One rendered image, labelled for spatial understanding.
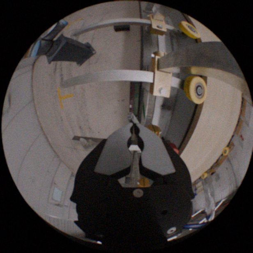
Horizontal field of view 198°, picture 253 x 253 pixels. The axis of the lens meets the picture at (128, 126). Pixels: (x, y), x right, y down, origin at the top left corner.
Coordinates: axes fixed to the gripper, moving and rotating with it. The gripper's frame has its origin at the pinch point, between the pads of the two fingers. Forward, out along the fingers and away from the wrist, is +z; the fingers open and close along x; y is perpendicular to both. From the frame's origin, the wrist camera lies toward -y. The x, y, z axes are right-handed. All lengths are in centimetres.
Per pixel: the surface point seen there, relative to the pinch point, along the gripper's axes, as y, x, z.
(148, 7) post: -60, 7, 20
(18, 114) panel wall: -5, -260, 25
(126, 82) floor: -1, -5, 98
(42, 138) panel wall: 106, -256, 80
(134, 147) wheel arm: 17.4, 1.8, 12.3
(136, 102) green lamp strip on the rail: 5.2, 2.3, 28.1
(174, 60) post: -10.5, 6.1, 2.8
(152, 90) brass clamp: -3.4, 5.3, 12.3
